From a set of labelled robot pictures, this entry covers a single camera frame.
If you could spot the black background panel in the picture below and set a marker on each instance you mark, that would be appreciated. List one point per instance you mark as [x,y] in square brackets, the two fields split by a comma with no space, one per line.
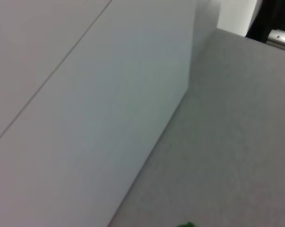
[272,14]

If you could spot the silver metal frame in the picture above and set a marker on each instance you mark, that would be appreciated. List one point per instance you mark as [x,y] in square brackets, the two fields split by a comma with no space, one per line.
[281,39]

